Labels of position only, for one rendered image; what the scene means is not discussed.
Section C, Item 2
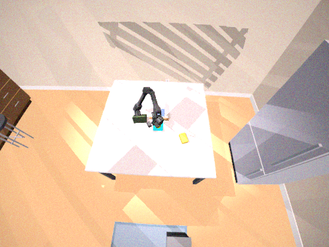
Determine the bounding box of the yellow flat block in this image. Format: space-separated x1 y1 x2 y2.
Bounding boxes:
179 133 188 144

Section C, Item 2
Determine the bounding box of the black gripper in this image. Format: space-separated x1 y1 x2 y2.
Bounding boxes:
147 120 155 127

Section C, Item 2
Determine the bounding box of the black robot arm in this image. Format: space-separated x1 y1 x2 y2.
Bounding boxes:
132 87 163 128

